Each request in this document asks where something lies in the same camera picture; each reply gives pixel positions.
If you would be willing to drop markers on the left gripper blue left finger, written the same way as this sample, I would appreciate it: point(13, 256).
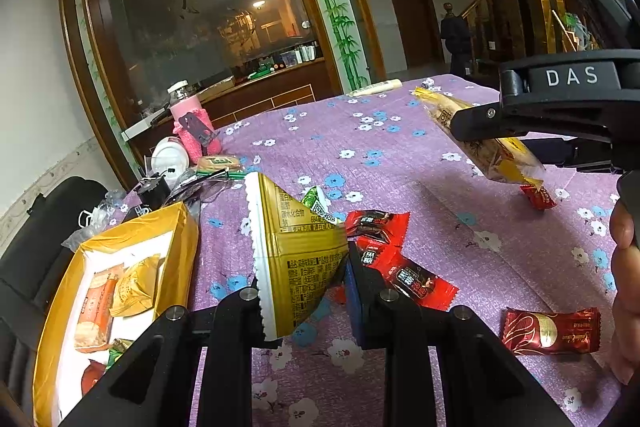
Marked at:
point(246, 307)

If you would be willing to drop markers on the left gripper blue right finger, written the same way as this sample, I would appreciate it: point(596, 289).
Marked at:
point(363, 302)

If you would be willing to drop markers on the red black candy packet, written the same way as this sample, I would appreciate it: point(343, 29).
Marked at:
point(425, 288)
point(376, 230)

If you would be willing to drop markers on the yellow triangular snack packet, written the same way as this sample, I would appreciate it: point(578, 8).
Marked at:
point(296, 254)

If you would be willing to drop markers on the clear yellow soda cracker packet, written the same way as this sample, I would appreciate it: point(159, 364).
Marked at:
point(504, 160)

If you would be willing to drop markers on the small red candy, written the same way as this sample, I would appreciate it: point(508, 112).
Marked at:
point(538, 197)

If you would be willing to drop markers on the yellow cheese sandwich cracker bag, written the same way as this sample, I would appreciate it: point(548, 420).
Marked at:
point(135, 290)

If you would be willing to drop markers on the green white snack packet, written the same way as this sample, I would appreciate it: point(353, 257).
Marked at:
point(315, 200)

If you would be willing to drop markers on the orange cracker packet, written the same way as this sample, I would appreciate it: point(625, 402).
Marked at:
point(93, 329)

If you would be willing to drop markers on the dark red long wafer packet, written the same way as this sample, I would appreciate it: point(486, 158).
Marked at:
point(546, 333)

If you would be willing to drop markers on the red gold-lettered snack packet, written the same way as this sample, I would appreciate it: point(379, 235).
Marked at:
point(92, 374)

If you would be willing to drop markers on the person's right hand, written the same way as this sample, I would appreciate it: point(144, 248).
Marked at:
point(625, 267)

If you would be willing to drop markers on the yellow cardboard tray box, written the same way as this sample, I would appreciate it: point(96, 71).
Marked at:
point(170, 232)

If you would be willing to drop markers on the green biscuit packet by bottle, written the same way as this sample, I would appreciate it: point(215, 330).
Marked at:
point(214, 163)

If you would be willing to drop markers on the person standing in background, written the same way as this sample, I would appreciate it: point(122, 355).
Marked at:
point(455, 32)

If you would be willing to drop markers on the purple floral tablecloth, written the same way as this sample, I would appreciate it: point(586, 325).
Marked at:
point(385, 153)

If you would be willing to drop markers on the white round cup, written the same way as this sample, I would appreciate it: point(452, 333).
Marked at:
point(170, 159)

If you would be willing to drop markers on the clear plastic bag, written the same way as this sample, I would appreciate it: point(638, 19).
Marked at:
point(93, 222)

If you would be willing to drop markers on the brown wooden door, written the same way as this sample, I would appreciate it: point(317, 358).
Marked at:
point(419, 32)

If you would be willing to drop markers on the pink sleeved water bottle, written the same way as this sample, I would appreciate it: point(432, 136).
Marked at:
point(192, 124)

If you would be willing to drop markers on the cream flat object table edge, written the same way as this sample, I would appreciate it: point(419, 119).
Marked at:
point(377, 88)

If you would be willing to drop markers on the wooden cabinet counter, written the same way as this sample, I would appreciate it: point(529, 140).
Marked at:
point(310, 81)

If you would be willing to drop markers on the black leather sofa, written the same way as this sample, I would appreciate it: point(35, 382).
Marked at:
point(31, 269)

